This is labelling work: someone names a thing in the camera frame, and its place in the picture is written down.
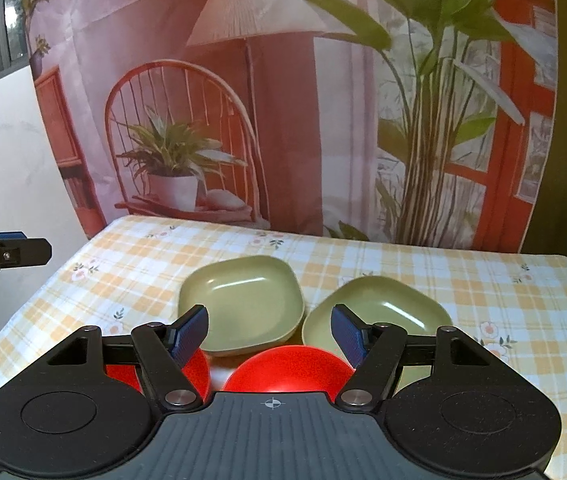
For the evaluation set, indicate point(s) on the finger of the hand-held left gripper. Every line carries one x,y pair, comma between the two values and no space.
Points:
23,251

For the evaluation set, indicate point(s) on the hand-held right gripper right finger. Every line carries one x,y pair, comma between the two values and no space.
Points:
349,336

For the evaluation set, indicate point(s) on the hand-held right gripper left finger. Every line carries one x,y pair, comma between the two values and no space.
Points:
189,336

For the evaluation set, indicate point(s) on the red bowl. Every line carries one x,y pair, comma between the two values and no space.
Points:
283,367
198,370

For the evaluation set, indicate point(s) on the green square plate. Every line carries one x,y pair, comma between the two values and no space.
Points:
243,302
388,310

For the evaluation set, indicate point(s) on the yellow plaid floral tablecloth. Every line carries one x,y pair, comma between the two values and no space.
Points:
113,272

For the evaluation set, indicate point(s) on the printed backdrop cloth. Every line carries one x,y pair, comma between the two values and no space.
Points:
313,110

